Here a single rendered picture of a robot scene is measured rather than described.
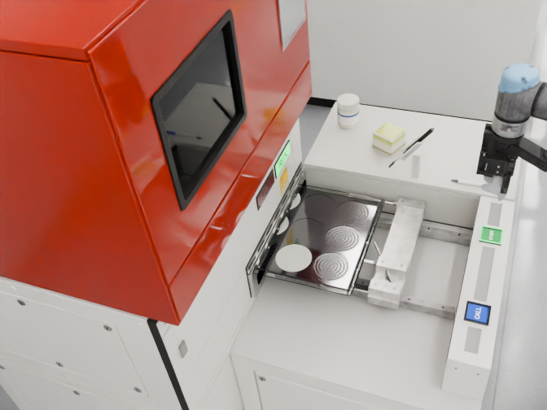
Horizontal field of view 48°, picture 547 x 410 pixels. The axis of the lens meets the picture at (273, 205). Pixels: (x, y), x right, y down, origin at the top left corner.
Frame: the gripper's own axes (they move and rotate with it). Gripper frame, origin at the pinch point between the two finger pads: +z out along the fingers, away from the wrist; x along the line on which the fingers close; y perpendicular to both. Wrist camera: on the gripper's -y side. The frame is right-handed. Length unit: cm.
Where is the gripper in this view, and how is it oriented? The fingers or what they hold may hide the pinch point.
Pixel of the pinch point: (503, 196)
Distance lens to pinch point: 160.2
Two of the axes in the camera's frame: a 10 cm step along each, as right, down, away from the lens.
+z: 0.9, 7.2, 6.9
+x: -3.6, 6.7, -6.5
